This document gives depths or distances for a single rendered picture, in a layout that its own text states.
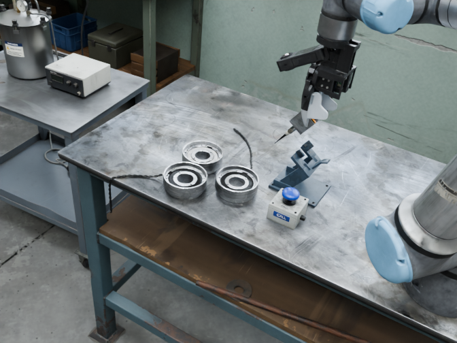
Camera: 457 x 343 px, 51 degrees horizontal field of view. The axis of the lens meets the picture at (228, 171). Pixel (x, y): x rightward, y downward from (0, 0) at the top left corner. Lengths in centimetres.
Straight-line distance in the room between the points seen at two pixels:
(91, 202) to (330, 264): 68
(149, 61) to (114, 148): 141
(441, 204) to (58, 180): 171
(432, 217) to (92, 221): 94
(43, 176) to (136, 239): 91
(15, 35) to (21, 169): 65
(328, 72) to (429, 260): 42
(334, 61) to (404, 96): 166
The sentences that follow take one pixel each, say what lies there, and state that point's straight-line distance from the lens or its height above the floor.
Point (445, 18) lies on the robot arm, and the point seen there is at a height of 129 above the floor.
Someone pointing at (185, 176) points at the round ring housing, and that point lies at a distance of 117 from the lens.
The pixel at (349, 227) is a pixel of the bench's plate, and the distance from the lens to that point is 115.
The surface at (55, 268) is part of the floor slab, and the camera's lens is 210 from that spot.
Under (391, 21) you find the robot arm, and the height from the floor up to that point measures 128.
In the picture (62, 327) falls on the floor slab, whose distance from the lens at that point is 192.
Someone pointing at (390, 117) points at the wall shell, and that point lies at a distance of 274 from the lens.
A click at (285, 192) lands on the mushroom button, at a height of 87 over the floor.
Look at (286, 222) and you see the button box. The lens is 109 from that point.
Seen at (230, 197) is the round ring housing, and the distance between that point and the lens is 112.
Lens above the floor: 154
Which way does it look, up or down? 37 degrees down
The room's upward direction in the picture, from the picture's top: 6 degrees clockwise
